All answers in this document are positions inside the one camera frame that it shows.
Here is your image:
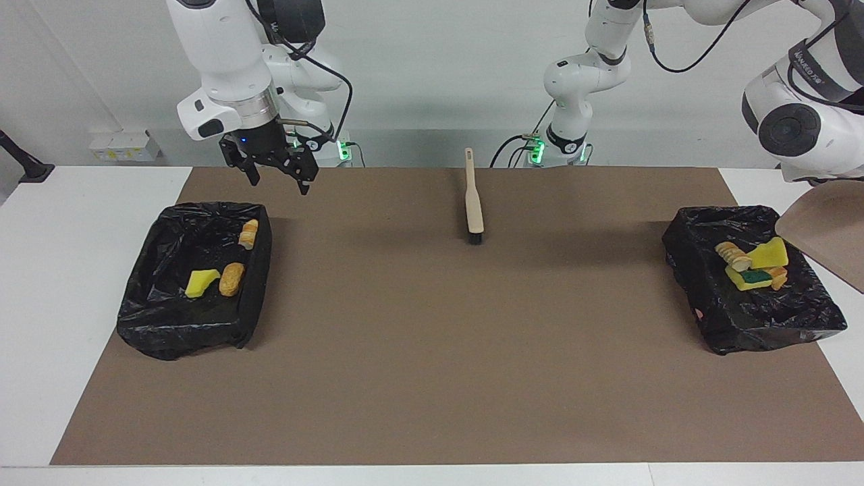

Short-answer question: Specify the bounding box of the brown bread roll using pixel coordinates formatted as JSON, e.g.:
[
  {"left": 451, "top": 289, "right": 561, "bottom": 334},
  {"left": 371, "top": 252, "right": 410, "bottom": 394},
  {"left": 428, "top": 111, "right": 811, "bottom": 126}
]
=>
[{"left": 219, "top": 263, "right": 246, "bottom": 298}]

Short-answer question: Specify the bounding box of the plain yellow sponge piece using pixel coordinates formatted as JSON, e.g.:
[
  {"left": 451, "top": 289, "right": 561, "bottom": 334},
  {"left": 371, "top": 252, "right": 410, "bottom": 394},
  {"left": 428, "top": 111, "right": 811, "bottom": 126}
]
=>
[{"left": 185, "top": 269, "right": 221, "bottom": 298}]

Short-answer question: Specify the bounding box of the beige brush with black bristles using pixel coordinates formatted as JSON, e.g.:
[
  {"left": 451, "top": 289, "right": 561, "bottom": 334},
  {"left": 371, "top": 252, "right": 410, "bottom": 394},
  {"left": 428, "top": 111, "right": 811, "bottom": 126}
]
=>
[{"left": 463, "top": 147, "right": 486, "bottom": 245}]

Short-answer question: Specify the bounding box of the beige bread chunk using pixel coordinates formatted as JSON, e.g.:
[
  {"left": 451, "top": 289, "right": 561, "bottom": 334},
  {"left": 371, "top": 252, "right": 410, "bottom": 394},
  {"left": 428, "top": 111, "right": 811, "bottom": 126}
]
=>
[{"left": 715, "top": 242, "right": 753, "bottom": 273}]

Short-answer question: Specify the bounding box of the yellow and green sponge piece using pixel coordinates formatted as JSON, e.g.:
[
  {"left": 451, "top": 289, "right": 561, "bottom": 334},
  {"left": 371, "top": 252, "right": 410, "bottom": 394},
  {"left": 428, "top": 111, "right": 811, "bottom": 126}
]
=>
[{"left": 725, "top": 265, "right": 777, "bottom": 292}]

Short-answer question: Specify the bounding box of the notched yellow sponge piece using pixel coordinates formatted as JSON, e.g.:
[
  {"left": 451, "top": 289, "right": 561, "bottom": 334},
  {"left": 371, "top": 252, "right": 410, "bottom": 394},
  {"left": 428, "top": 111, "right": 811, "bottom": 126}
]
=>
[{"left": 748, "top": 236, "right": 790, "bottom": 269}]

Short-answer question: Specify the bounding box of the beige plastic dustpan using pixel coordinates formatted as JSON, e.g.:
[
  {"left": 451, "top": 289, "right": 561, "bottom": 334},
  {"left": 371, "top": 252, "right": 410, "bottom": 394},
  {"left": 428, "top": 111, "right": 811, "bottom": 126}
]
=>
[{"left": 774, "top": 179, "right": 864, "bottom": 294}]

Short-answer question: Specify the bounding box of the bin lined with black bag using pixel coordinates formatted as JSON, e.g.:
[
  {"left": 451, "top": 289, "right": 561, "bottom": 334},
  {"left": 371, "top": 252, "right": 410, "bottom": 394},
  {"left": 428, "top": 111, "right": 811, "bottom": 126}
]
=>
[
  {"left": 116, "top": 201, "right": 273, "bottom": 360},
  {"left": 661, "top": 205, "right": 848, "bottom": 356}
]

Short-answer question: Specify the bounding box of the brown table mat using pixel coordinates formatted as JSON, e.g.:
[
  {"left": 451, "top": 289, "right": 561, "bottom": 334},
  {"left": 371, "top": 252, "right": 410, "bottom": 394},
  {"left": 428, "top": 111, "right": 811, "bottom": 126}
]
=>
[{"left": 51, "top": 167, "right": 864, "bottom": 466}]

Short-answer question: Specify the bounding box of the black clamp stand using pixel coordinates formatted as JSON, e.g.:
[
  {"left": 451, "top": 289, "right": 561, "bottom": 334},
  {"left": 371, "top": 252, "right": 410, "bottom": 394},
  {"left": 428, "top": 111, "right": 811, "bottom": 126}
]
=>
[{"left": 0, "top": 130, "right": 55, "bottom": 184}]

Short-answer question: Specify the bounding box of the black right base cable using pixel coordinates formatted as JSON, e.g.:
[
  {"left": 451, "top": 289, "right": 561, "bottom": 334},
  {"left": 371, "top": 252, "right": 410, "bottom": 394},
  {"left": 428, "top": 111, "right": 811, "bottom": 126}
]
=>
[{"left": 287, "top": 132, "right": 367, "bottom": 168}]

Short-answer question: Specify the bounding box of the black base cable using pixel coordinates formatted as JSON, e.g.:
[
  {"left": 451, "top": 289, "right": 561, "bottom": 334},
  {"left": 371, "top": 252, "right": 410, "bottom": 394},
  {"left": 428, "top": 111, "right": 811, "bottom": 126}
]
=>
[
  {"left": 287, "top": 132, "right": 367, "bottom": 168},
  {"left": 489, "top": 98, "right": 558, "bottom": 168}
]

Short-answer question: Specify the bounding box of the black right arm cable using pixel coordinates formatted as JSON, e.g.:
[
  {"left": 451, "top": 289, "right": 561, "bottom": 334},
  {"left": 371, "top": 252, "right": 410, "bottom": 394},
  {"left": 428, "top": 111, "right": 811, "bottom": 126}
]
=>
[{"left": 244, "top": 0, "right": 354, "bottom": 146}]

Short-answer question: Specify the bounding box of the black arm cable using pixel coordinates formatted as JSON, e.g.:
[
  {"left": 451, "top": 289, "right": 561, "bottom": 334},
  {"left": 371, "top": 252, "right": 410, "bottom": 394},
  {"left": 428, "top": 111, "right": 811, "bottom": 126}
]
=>
[
  {"left": 641, "top": 0, "right": 864, "bottom": 112},
  {"left": 244, "top": 0, "right": 354, "bottom": 146}
]

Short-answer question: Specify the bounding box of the black left base cable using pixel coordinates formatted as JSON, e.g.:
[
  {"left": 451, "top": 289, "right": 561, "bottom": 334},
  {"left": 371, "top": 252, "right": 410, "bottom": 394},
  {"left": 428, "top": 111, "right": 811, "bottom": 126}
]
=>
[{"left": 489, "top": 98, "right": 558, "bottom": 168}]

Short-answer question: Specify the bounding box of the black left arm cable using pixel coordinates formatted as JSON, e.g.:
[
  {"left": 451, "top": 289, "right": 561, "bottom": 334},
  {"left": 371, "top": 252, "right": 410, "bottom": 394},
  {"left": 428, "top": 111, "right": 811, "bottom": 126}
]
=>
[{"left": 641, "top": 0, "right": 864, "bottom": 112}]

